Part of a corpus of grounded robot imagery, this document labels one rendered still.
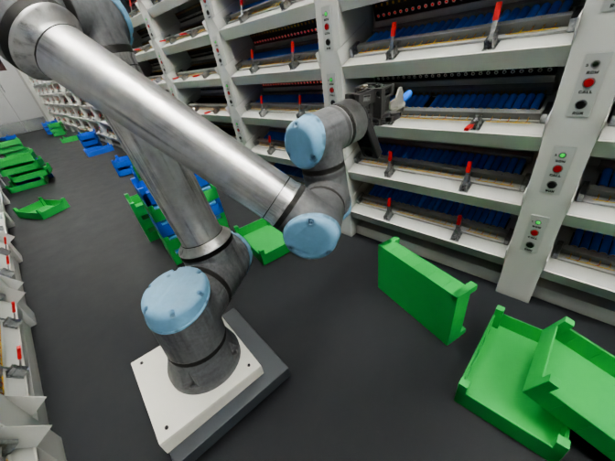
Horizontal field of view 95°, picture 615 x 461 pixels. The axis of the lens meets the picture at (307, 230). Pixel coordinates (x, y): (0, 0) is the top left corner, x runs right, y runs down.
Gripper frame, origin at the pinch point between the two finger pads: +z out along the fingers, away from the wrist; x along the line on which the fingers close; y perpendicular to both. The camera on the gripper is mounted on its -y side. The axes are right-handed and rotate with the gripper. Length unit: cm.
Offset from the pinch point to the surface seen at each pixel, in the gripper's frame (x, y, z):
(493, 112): -17.9, -5.5, 20.3
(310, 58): 51, 9, 24
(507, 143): -23.7, -11.9, 16.8
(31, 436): 28, -45, -102
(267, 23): 67, 22, 18
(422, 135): -0.4, -13.0, 16.8
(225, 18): 100, 26, 21
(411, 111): 5.7, -6.9, 20.4
